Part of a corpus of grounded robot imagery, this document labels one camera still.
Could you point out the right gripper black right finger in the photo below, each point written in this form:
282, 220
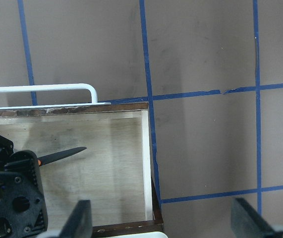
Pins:
247, 223

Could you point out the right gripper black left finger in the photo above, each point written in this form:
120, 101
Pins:
79, 223

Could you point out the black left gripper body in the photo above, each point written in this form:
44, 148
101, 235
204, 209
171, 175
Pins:
23, 212

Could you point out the black scissors with orange pivot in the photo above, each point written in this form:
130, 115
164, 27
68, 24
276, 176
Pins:
50, 158

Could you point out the light wooden drawer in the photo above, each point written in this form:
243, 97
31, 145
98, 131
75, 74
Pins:
114, 170

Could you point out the white plastic bin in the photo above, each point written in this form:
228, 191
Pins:
143, 235

